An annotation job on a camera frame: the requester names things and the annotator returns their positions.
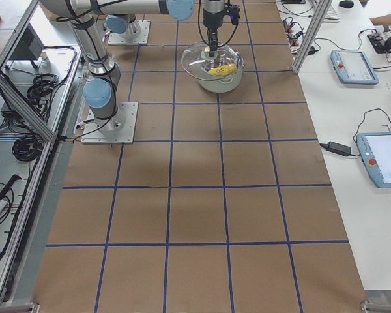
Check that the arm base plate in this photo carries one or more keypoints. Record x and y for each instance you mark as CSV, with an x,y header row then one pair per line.
x,y
120,129
119,40

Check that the near blue teach pendant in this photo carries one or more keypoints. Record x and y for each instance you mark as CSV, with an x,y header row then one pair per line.
x,y
375,151

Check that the aluminium frame post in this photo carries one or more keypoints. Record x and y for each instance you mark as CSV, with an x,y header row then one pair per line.
x,y
311,32

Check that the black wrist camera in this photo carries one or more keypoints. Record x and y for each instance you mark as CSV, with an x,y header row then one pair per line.
x,y
234,13

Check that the pale green steel pot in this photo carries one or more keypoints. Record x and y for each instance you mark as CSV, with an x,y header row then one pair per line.
x,y
220,84

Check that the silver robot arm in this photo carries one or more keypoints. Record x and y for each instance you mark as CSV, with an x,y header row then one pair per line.
x,y
100,93
123,24

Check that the glass pot lid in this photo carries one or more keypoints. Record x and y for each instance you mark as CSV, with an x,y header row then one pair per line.
x,y
193,57

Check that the blue teach pendant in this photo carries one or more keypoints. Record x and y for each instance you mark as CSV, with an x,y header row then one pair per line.
x,y
375,151
353,67

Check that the far blue teach pendant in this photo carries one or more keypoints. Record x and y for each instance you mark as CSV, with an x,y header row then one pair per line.
x,y
353,67

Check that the black power adapter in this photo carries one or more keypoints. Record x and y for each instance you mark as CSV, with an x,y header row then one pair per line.
x,y
338,149

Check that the brown paper table mat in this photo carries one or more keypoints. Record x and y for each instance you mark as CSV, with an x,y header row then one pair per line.
x,y
222,203

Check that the yellow corn cob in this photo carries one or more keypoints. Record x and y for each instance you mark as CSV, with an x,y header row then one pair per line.
x,y
224,70

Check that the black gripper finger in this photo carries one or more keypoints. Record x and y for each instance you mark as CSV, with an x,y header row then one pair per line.
x,y
212,41

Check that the black box device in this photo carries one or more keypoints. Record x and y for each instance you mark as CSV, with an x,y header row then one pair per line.
x,y
28,48

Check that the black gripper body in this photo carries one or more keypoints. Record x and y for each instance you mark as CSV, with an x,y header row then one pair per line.
x,y
210,20

